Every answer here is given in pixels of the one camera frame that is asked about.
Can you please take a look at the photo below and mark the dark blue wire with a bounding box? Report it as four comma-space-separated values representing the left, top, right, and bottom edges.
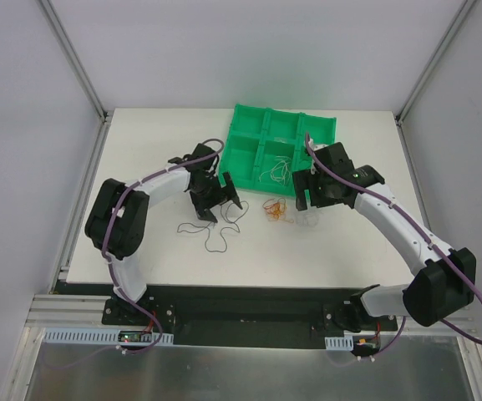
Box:
176, 200, 251, 254

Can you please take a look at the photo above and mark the grey translucent wire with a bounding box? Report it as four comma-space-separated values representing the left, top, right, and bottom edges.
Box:
293, 211, 323, 229

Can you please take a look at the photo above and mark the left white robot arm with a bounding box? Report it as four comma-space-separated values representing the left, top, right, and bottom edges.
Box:
84, 139, 242, 325

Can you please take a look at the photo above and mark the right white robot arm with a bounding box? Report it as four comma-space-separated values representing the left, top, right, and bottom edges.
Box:
292, 141, 476, 330

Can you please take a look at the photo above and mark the green compartment tray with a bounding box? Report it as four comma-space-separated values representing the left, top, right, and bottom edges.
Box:
219, 104, 337, 197

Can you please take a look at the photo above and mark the yellow wire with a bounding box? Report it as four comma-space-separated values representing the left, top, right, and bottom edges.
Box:
265, 200, 295, 225

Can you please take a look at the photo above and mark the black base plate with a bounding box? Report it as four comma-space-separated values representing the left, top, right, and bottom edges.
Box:
101, 283, 398, 348

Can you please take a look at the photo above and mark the left aluminium post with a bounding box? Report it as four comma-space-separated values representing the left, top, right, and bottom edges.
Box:
39, 0, 109, 124

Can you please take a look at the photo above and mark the aluminium post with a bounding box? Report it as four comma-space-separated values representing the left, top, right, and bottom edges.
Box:
39, 0, 109, 124
394, 0, 475, 126

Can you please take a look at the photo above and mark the right white cable duct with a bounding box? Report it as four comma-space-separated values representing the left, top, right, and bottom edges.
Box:
324, 336, 354, 352

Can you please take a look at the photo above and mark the white cable duct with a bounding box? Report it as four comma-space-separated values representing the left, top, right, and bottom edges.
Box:
324, 336, 354, 352
43, 327, 174, 348

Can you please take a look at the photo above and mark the aluminium frame rail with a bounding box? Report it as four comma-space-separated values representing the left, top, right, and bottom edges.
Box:
25, 292, 112, 327

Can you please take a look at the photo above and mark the left white cable duct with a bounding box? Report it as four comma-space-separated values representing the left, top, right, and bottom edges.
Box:
43, 327, 174, 348

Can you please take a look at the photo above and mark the right aluminium post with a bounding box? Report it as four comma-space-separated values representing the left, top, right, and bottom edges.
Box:
394, 0, 475, 126

